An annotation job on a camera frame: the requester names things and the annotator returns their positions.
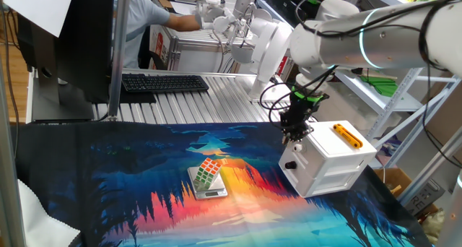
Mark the white teleoperation device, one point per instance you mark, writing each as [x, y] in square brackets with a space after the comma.
[216, 17]

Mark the yellow folding hex key set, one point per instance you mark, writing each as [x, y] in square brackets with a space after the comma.
[347, 135]

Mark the aluminium frame profile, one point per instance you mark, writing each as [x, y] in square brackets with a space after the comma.
[9, 185]
[119, 59]

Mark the black mouse pad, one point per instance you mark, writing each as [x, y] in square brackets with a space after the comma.
[137, 97]

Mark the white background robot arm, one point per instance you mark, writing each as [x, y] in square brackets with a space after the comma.
[269, 48]

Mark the grey lettered plate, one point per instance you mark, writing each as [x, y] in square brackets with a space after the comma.
[426, 196]

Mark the white paper sheet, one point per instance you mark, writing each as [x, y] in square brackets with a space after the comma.
[36, 5]

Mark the black computer keyboard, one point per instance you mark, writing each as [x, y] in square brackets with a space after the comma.
[162, 83]

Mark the silver digital kitchen scale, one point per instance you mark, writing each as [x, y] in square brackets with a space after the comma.
[213, 193]

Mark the red white box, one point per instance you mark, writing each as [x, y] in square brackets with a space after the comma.
[159, 50]

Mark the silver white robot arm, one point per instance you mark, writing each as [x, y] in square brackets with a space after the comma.
[390, 41]

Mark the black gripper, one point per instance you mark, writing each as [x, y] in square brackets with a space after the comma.
[301, 111]

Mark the white plastic drawer cabinet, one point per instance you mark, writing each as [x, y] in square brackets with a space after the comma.
[325, 142]

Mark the person in light blue shirt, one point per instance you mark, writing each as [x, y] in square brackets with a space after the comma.
[140, 23]

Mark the black computer monitor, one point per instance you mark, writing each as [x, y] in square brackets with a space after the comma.
[86, 41]

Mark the white drawer with black knob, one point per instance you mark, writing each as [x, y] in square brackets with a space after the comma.
[291, 165]

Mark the brown cardboard box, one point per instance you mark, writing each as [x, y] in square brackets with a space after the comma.
[393, 178]

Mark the white metal shelf rack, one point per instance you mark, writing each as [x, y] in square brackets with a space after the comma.
[429, 173]

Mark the colourful landscape print cloth mat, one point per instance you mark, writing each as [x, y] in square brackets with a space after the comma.
[144, 167]

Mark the rubik's cube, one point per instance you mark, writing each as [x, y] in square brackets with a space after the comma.
[208, 169]

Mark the bare forearm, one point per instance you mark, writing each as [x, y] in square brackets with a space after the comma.
[182, 23]

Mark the green flat object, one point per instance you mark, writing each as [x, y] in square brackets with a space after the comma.
[382, 86]

